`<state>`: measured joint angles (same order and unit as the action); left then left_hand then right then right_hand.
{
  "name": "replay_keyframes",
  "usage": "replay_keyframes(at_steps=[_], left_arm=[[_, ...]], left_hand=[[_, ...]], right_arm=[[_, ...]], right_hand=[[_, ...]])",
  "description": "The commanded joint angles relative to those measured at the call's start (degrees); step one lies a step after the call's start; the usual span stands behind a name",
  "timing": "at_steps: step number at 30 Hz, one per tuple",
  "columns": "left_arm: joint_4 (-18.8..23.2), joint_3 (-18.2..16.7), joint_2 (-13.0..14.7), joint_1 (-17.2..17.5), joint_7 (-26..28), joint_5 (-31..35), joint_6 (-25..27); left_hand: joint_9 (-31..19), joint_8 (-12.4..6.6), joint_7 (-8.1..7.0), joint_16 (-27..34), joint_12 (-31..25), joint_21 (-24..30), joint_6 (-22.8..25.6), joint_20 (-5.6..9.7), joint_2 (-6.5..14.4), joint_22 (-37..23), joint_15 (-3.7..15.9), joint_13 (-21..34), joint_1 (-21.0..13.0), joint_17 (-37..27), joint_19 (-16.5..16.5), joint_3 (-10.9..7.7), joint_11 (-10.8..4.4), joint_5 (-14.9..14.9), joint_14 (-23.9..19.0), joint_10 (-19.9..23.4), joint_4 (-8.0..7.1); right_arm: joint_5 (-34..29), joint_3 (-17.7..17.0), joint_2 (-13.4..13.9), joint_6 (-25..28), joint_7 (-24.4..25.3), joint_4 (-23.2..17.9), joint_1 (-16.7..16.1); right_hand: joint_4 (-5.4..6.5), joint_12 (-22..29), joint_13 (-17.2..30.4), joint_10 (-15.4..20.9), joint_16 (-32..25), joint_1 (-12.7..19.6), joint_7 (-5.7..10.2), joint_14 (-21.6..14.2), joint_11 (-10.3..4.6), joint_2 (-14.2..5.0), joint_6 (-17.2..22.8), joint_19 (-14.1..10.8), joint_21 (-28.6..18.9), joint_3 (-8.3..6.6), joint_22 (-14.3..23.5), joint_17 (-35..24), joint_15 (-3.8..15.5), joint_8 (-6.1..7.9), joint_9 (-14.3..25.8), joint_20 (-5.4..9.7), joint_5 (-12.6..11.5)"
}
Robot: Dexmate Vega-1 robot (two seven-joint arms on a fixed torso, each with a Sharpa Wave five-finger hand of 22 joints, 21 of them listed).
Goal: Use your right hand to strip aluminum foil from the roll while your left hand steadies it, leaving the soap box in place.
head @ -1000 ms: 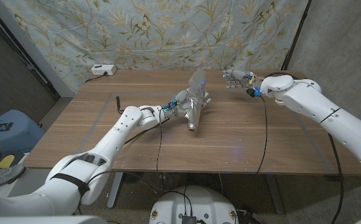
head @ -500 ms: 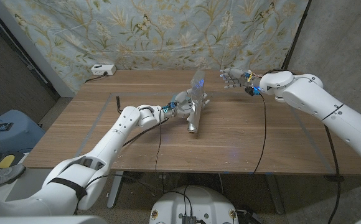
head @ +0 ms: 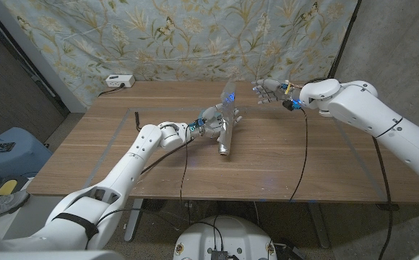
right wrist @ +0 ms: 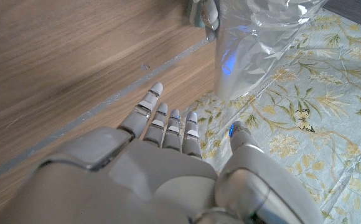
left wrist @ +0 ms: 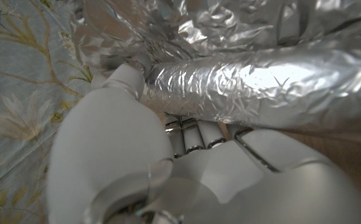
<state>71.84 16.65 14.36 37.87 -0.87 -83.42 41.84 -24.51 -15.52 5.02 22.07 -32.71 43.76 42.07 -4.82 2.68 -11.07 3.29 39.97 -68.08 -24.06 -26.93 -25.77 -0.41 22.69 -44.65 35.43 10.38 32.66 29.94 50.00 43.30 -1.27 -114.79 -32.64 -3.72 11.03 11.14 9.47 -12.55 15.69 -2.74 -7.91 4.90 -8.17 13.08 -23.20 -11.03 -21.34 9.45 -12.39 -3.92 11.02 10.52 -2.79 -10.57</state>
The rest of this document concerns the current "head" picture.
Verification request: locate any thin black left wrist cable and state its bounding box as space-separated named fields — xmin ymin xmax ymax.
xmin=178 ymin=125 xmax=192 ymax=227

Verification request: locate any floral printed backdrop cloth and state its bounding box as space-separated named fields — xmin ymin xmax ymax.
xmin=0 ymin=0 xmax=359 ymax=109

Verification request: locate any black puck with cord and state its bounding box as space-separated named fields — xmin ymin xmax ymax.
xmin=134 ymin=111 xmax=144 ymax=133

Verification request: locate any blue plastic bin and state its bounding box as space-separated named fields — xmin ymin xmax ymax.
xmin=0 ymin=126 xmax=53 ymax=180

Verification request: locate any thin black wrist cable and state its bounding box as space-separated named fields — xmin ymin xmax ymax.
xmin=178 ymin=125 xmax=192 ymax=227
xmin=288 ymin=107 xmax=308 ymax=203

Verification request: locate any white power strip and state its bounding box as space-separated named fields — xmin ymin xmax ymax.
xmin=105 ymin=74 xmax=136 ymax=89

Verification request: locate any black backdrop stand pole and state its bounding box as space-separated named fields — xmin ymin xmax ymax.
xmin=327 ymin=0 xmax=362 ymax=82

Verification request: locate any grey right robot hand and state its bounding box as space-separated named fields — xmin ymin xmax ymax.
xmin=251 ymin=78 xmax=303 ymax=106

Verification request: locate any aluminum foil roll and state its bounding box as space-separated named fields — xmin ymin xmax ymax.
xmin=217 ymin=81 xmax=238 ymax=157

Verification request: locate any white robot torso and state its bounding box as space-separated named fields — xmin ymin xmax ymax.
xmin=172 ymin=215 xmax=278 ymax=260

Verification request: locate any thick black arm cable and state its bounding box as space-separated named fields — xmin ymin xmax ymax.
xmin=371 ymin=136 xmax=394 ymax=260
xmin=140 ymin=139 xmax=193 ymax=175

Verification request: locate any grey metal table leg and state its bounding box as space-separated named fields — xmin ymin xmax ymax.
xmin=306 ymin=201 xmax=332 ymax=249
xmin=124 ymin=198 xmax=145 ymax=242

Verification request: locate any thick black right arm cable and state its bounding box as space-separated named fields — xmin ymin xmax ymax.
xmin=371 ymin=136 xmax=394 ymax=260

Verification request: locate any grey sneaker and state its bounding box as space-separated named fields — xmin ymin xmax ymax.
xmin=0 ymin=190 xmax=32 ymax=223

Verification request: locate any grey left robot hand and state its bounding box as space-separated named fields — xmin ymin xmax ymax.
xmin=191 ymin=103 xmax=243 ymax=140

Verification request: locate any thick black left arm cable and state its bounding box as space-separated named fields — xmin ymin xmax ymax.
xmin=140 ymin=139 xmax=193 ymax=175

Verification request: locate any black power strip cord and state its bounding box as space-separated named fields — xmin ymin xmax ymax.
xmin=98 ymin=83 xmax=126 ymax=98

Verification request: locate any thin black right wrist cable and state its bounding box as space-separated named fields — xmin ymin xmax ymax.
xmin=288 ymin=107 xmax=308 ymax=203

